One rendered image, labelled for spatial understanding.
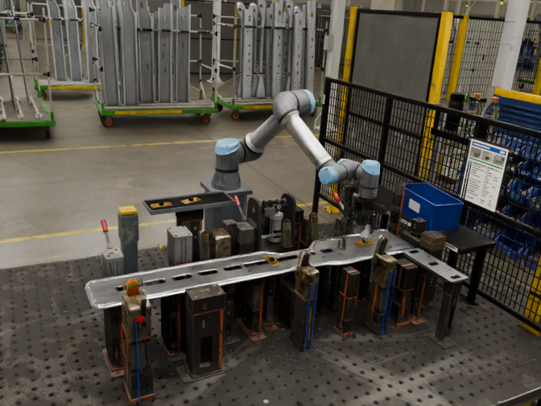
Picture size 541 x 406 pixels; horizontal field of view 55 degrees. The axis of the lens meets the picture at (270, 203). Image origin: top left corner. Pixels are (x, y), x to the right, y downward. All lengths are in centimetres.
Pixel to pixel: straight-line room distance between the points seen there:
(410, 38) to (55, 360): 346
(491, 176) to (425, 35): 202
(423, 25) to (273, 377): 311
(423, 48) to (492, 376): 275
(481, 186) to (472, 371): 84
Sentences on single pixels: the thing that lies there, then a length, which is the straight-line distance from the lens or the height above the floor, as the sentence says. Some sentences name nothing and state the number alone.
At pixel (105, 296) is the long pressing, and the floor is 100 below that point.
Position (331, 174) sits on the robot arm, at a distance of 211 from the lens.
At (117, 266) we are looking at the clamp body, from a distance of 202.
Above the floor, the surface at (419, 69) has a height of 156.
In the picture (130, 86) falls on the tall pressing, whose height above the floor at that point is 61.
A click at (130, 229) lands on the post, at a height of 108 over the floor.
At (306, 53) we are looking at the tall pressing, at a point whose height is 116.
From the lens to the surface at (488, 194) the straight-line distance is 255.
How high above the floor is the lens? 195
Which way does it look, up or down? 21 degrees down
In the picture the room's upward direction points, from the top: 4 degrees clockwise
